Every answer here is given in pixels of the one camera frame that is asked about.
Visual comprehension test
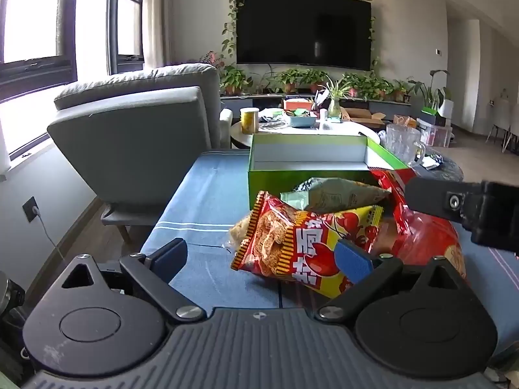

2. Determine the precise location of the blue striped tablecloth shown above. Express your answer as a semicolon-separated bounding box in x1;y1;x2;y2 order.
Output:
140;150;519;357

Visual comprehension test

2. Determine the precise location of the light blue tray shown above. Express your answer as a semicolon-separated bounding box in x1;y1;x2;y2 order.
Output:
286;114;318;127

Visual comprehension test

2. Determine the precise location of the green and black box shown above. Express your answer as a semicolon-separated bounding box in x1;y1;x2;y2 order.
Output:
421;106;447;127

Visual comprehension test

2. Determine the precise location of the beige curtain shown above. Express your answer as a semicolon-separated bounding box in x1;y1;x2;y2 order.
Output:
142;0;171;69

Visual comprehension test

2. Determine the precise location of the spider plant in glass vase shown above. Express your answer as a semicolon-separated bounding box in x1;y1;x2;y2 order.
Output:
316;79;353;119

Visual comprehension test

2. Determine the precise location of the pile of clear wrappers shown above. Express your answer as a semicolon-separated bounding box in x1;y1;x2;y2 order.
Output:
259;109;286;130

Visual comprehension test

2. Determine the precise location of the white dining chair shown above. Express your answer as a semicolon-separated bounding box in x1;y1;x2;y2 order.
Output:
487;89;512;148
505;93;519;152

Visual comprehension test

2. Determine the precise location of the pale green snack packet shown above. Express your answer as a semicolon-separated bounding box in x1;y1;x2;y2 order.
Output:
281;177;392;213

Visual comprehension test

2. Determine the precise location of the white cushioned chair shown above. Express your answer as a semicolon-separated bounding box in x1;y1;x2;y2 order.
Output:
220;108;234;147

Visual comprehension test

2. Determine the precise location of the orange plastic container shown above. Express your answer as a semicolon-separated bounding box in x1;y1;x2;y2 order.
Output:
283;98;315;111

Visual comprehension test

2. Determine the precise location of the black wall television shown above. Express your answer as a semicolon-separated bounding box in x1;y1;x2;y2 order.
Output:
236;0;372;71

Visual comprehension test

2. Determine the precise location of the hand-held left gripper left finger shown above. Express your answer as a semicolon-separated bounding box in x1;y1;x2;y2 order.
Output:
61;238;205;325

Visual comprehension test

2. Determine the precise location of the clear glass mug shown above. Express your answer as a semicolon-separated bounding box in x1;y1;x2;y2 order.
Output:
383;124;427;167

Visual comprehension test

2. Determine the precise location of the dark low tv cabinet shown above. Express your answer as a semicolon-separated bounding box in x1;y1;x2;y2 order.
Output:
220;93;412;120

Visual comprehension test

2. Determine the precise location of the clear storage bin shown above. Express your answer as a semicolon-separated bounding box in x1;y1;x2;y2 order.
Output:
417;119;453;147

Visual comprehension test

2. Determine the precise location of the narrow dark framed window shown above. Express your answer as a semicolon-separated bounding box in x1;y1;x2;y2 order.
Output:
106;0;146;77

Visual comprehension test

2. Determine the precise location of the green cardboard box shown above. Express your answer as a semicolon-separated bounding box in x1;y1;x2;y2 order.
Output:
247;133;418;211

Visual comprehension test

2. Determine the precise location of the red clear snack bag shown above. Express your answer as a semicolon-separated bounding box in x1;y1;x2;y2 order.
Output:
367;169;467;278

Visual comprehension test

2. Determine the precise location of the red and yellow snack packet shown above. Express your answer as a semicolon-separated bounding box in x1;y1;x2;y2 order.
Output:
231;190;384;298

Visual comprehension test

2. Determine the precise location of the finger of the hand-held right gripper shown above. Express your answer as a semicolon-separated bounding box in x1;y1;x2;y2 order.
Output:
405;176;483;223

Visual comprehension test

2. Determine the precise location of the white round table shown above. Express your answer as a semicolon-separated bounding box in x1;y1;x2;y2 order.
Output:
230;107;382;148

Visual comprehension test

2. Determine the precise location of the large dark framed window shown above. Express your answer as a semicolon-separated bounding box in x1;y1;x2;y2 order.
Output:
0;0;78;163

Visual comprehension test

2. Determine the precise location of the white power cable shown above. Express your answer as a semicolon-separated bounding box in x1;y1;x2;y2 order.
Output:
37;210;66;262

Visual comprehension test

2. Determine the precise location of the wall socket with plug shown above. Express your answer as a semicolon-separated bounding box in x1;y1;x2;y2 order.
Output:
22;196;40;223

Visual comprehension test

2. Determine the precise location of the clear packet of pale cake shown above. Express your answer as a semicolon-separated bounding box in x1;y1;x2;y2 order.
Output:
229;215;254;252

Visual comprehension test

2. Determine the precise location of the open cardboard box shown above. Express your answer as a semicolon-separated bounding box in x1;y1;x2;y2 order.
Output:
340;106;386;127

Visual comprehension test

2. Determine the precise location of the yellow can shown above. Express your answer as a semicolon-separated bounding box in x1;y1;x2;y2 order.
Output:
240;107;260;134

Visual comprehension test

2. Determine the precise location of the row of potted green plants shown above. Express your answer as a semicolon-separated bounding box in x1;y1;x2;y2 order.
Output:
219;63;412;103

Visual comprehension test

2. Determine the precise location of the tall plant in white pot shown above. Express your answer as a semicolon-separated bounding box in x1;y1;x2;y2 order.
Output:
409;70;454;119

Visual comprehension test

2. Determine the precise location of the grey armchair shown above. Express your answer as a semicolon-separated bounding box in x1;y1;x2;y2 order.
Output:
46;64;234;244

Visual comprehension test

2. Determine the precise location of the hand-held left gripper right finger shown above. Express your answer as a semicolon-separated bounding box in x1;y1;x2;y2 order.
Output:
314;239;471;325

